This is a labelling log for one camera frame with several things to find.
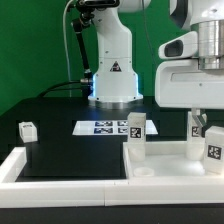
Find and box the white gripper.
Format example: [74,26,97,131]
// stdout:
[155,31,224,136]

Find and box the white square tabletop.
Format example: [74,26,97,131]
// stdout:
[123,141,224,179]

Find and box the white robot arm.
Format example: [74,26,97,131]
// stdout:
[89,0,224,112]

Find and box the white sheet with AprilTags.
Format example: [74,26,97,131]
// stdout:
[71,119,159,136]

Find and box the white U-shaped obstacle fence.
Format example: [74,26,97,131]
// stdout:
[0,147,224,208]

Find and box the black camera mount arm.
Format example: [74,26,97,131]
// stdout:
[70,0,120,84]

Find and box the black cable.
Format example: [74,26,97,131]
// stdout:
[36,78,93,98]

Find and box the white cable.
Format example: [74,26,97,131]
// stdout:
[62,0,76,82]

